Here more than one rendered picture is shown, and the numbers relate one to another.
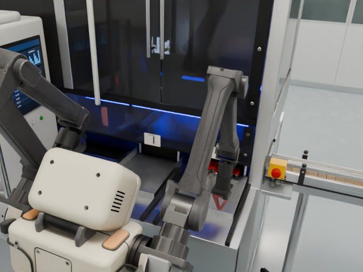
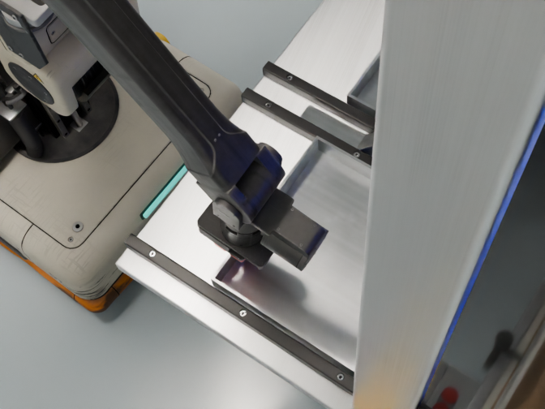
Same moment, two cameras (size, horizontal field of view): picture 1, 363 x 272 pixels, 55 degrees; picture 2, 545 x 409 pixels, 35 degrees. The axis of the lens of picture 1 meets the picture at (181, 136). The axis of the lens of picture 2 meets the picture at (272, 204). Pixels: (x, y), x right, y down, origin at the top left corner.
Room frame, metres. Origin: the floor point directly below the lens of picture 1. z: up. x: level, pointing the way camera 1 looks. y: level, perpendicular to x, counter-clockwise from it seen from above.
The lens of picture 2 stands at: (1.32, -0.55, 2.00)
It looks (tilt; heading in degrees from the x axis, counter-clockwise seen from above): 65 degrees down; 113
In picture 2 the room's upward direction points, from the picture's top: 9 degrees counter-clockwise
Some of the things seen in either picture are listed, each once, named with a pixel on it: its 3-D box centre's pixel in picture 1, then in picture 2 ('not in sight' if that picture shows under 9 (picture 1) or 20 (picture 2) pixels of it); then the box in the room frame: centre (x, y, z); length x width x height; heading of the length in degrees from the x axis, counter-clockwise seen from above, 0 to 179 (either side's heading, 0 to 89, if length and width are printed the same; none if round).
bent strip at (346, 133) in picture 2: (165, 194); (343, 123); (1.19, 0.06, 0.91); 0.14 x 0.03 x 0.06; 161
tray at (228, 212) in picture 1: (213, 187); (369, 272); (1.28, -0.15, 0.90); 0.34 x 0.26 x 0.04; 160
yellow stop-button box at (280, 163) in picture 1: (277, 167); not in sight; (1.30, -0.42, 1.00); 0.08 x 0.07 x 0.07; 160
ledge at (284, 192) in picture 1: (277, 187); not in sight; (1.34, -0.45, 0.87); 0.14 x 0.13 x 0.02; 160
